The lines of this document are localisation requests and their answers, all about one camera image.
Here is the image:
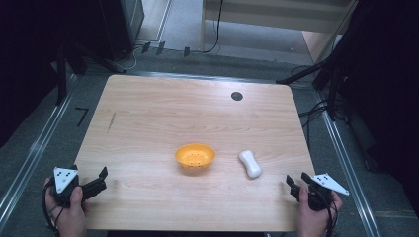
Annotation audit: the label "white floor cable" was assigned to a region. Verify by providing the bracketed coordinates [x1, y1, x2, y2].
[122, 44, 143, 72]

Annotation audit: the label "black floor cables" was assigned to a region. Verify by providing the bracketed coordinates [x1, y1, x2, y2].
[290, 64, 350, 146]

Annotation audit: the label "black metal stand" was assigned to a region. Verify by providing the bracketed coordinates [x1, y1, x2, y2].
[276, 33, 355, 122]
[53, 39, 127, 107]

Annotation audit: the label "person's left hand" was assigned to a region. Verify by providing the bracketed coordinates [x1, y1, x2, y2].
[43, 177, 94, 237]

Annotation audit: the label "black hanging cable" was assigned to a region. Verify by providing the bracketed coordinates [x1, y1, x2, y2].
[201, 0, 225, 54]

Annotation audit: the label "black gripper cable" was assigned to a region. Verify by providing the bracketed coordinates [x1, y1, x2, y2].
[41, 180, 66, 235]
[320, 192, 339, 237]

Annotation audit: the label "black angled floor tape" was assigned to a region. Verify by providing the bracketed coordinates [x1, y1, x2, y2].
[74, 107, 90, 128]

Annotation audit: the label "white shelf unit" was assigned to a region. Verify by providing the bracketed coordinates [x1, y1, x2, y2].
[200, 0, 359, 63]

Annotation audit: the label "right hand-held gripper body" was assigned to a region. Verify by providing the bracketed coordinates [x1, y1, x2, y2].
[299, 173, 351, 212]

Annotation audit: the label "black cabinet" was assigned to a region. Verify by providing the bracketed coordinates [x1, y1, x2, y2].
[98, 0, 146, 62]

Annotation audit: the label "yellow plastic bowl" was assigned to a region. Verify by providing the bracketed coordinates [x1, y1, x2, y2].
[174, 142, 217, 176]

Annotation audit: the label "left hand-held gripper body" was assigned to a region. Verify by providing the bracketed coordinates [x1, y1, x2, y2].
[51, 164, 84, 208]

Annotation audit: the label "metal floor rail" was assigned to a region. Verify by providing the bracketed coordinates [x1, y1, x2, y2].
[314, 90, 383, 237]
[0, 72, 79, 230]

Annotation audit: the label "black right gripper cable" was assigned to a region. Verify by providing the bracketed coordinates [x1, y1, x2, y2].
[320, 192, 339, 237]

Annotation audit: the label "person's right hand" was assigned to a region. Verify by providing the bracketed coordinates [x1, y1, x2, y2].
[296, 189, 344, 237]

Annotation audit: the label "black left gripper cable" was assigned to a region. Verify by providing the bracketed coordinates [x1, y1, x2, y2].
[41, 180, 66, 235]

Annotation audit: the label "white peanut-shaped bottle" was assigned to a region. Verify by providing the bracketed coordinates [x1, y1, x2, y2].
[238, 149, 264, 180]

